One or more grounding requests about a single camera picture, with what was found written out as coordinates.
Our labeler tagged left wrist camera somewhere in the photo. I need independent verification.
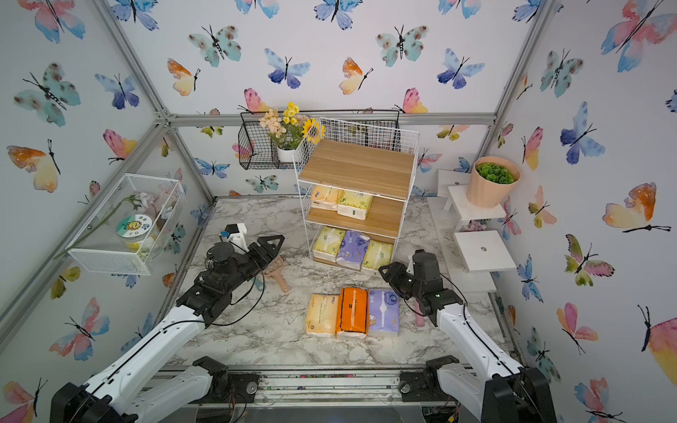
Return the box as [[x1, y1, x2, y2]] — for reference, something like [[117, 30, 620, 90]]
[[220, 223, 249, 252]]

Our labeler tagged yellow green tissue pack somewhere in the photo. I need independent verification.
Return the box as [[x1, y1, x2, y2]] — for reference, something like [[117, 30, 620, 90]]
[[337, 190, 374, 220]]

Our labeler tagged white wire wall basket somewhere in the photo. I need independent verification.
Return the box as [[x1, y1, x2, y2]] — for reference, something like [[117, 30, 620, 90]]
[[65, 174, 186, 276]]

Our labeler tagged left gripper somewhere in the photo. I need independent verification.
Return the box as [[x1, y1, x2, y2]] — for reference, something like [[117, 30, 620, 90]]
[[222, 234, 283, 296]]

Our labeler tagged yellow tissue pack bottom left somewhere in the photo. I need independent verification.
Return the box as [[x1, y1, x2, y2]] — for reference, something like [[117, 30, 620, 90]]
[[312, 227, 346, 263]]

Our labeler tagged white upper step shelf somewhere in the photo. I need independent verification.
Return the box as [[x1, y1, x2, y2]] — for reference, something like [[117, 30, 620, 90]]
[[428, 170, 505, 232]]

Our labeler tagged white lower step shelf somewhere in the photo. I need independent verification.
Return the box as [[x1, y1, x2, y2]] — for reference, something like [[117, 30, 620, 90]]
[[454, 230, 517, 272]]

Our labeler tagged pink pot green plant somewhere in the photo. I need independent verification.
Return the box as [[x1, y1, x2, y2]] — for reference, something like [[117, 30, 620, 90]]
[[466, 157, 521, 208]]

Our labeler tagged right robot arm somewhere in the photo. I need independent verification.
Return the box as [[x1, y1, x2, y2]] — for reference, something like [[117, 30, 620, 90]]
[[378, 250, 557, 422]]

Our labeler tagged black wire wall basket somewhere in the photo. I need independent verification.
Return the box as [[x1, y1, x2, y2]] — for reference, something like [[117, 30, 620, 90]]
[[232, 111, 310, 170]]

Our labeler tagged orange tissue pack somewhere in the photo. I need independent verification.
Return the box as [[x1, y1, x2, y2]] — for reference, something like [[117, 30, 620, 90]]
[[336, 287, 368, 339]]

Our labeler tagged beige tissue pack top shelf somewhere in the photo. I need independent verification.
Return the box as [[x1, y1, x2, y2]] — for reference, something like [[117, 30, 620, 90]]
[[305, 294, 340, 338]]

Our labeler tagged white wire wooden shelf rack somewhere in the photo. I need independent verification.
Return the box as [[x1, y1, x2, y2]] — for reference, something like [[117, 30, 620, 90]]
[[293, 117, 420, 270]]

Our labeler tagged round green lidded jar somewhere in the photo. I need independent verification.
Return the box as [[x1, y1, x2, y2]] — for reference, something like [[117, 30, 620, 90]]
[[116, 213, 153, 252]]

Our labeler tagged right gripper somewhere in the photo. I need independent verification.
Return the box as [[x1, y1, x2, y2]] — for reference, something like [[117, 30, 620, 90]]
[[378, 261, 425, 301]]

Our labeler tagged white step shelf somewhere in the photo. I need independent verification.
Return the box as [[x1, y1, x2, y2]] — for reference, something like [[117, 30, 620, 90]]
[[428, 170, 505, 232], [454, 230, 517, 272]]

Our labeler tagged artificial pink rose stem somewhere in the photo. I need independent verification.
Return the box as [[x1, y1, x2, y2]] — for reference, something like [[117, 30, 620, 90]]
[[67, 176, 185, 254]]

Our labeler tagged purple pink garden fork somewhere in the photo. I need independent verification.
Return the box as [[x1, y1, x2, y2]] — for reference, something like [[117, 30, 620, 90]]
[[414, 301, 426, 328]]

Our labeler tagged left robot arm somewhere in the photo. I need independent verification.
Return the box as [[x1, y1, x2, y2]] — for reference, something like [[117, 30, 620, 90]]
[[49, 224, 285, 422]]

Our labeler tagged purple tissue pack shelf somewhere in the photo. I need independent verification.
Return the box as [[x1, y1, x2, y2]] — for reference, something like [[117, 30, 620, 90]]
[[368, 289, 400, 338]]

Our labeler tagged white pot with flowers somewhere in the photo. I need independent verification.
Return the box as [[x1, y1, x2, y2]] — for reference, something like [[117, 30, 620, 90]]
[[259, 102, 326, 163]]

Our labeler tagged yellow tissue pack bottom right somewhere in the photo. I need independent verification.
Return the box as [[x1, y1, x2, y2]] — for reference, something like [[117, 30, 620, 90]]
[[361, 240, 393, 271]]

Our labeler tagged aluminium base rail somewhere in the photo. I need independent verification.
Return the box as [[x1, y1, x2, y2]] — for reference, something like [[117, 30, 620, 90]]
[[99, 367, 546, 423]]

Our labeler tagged purple tissue pack bottom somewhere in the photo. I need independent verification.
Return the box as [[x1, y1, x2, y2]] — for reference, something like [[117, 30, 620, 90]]
[[336, 230, 370, 271]]

